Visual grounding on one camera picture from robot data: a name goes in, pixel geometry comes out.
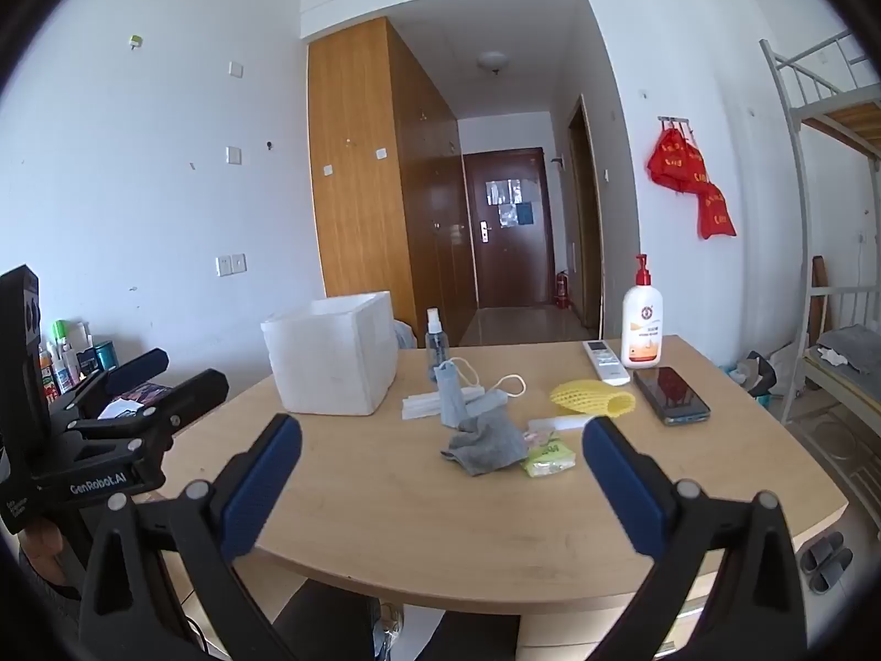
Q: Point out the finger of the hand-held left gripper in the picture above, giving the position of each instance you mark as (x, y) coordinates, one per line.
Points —
(137, 366)
(193, 392)

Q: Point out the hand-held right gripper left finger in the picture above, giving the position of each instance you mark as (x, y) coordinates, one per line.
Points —
(265, 489)

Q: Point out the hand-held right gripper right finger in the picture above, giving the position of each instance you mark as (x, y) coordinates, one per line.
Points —
(619, 489)

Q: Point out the yellow foam fruit net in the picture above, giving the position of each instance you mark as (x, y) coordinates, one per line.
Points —
(592, 398)

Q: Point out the white foam box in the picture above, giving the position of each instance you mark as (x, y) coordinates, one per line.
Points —
(330, 365)

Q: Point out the grey sock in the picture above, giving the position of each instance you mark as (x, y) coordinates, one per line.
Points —
(485, 444)

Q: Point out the grey face mask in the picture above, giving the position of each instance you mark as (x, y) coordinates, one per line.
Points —
(492, 403)
(451, 396)

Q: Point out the white paper packet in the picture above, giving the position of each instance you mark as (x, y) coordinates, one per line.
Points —
(420, 406)

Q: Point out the person's left forearm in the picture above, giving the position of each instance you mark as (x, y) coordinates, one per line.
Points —
(48, 609)

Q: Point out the person's left hand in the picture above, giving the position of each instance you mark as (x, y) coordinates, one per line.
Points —
(43, 551)

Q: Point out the colourful printed booklet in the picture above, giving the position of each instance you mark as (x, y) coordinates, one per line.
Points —
(134, 403)

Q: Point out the group of toiletry bottles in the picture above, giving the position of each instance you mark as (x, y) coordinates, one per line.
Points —
(65, 365)

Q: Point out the green snack packet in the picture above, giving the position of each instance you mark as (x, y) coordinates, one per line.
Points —
(548, 460)

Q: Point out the small pale packet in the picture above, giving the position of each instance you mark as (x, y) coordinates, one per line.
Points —
(540, 436)

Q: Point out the white foam sheet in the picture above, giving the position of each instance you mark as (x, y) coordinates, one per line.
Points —
(550, 423)

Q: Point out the black smartphone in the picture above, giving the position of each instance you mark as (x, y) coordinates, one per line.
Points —
(671, 396)

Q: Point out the white remote control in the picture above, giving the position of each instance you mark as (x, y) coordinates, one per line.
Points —
(607, 361)

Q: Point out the white pump lotion bottle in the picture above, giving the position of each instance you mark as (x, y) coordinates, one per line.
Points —
(643, 330)

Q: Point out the dark bag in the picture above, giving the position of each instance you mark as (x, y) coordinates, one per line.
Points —
(760, 372)

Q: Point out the red fire extinguisher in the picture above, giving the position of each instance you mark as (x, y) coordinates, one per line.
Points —
(561, 291)

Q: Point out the light blue cloth pile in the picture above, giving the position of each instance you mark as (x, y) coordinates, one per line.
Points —
(405, 336)

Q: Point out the grey slipper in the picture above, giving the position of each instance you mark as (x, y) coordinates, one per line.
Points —
(833, 573)
(820, 551)

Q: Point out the clear blue spray bottle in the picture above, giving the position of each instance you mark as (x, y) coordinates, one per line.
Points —
(436, 348)

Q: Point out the dark brown entrance door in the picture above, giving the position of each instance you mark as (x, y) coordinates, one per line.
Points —
(509, 255)

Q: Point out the grey folded blanket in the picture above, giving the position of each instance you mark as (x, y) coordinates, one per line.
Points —
(850, 348)

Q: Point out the brown side door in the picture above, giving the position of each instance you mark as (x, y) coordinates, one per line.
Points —
(585, 220)

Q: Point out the wooden wardrobe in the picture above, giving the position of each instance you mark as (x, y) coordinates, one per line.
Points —
(358, 172)

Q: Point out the wooden board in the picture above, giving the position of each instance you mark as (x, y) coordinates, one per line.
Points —
(821, 296)

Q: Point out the red cloth bag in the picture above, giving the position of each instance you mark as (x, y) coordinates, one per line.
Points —
(716, 213)
(678, 162)

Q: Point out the papers on door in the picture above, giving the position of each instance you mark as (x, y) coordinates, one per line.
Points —
(511, 201)

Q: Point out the grey metal bunk bed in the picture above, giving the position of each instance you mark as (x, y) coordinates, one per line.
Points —
(802, 151)

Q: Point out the round ceiling lamp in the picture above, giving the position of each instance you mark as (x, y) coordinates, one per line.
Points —
(493, 62)

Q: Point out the white double wall socket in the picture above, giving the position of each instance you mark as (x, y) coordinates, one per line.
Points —
(231, 265)

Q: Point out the metal wall hook rack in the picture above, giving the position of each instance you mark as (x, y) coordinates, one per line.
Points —
(673, 120)

